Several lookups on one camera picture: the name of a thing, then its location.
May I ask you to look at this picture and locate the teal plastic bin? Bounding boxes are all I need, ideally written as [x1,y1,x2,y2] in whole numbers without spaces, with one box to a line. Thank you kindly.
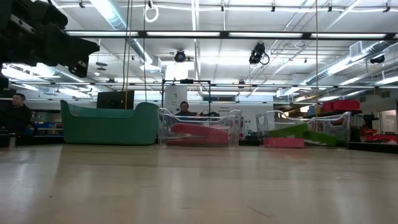
[60,99,160,146]

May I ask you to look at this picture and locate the black overhead camera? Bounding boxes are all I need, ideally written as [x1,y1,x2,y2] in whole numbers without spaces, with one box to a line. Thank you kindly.
[248,42,270,66]

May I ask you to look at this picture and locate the black monitor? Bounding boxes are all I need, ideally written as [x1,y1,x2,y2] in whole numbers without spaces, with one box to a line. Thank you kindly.
[96,90,136,110]

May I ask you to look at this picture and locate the white hanging ring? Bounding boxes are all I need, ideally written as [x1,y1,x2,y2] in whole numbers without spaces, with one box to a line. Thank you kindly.
[144,4,160,24]

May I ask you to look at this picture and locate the pink tape roll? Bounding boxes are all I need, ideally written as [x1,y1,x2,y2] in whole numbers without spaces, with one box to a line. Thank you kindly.
[262,137,305,149]

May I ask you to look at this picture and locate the person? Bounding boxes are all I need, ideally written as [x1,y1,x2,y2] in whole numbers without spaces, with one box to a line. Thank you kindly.
[175,100,196,118]
[0,93,32,138]

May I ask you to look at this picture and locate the black ceiling camera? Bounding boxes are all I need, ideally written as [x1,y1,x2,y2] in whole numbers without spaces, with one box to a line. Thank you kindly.
[174,49,187,63]
[369,54,386,65]

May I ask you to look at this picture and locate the red storage bins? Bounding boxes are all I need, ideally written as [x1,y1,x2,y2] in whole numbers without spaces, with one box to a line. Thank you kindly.
[322,100,361,113]

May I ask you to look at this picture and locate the clear plastic bin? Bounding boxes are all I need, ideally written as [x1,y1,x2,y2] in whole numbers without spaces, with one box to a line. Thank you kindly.
[255,110,353,147]
[157,107,243,148]

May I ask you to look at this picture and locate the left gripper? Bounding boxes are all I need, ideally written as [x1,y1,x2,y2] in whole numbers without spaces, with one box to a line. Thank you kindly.
[0,0,100,78]

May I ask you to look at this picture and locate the black aluminium frame rail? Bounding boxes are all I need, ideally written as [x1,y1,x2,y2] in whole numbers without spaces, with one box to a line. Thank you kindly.
[347,141,398,154]
[0,133,65,147]

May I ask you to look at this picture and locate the red tray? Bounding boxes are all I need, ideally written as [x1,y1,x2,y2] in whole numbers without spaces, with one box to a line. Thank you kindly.
[360,133,398,144]

